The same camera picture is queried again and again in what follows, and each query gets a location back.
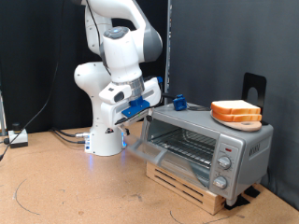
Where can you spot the black backdrop curtain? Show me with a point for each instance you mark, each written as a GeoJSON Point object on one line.
{"type": "Point", "coordinates": [31, 46]}

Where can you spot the metal spatula with blue grip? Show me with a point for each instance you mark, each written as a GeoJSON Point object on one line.
{"type": "Point", "coordinates": [180, 104]}

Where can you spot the metal frame post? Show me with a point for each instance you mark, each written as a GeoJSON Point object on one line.
{"type": "Point", "coordinates": [2, 115]}

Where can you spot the silver oven knob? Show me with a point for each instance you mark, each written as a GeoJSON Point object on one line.
{"type": "Point", "coordinates": [224, 163]}
{"type": "Point", "coordinates": [220, 183]}

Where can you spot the black metal bookend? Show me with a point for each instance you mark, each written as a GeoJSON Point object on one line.
{"type": "Point", "coordinates": [249, 81]}

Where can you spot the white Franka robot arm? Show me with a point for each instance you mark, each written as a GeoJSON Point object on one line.
{"type": "Point", "coordinates": [102, 137]}

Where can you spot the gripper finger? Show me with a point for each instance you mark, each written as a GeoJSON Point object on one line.
{"type": "Point", "coordinates": [122, 128]}
{"type": "Point", "coordinates": [127, 130]}

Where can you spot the vertical metal pole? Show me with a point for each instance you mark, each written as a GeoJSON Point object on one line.
{"type": "Point", "coordinates": [169, 46]}

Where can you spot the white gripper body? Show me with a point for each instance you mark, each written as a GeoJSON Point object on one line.
{"type": "Point", "coordinates": [109, 116]}

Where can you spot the silver toaster oven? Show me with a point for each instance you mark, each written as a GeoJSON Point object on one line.
{"type": "Point", "coordinates": [249, 146]}

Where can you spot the grey backdrop curtain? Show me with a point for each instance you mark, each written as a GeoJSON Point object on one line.
{"type": "Point", "coordinates": [218, 46]}

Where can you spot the black tape patch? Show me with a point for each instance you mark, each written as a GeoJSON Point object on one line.
{"type": "Point", "coordinates": [253, 191]}
{"type": "Point", "coordinates": [236, 202]}

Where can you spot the grey emergency stop box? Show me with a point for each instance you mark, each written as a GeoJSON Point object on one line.
{"type": "Point", "coordinates": [18, 138]}

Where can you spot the wooden slatted crate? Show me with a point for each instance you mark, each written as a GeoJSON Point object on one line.
{"type": "Point", "coordinates": [187, 193]}

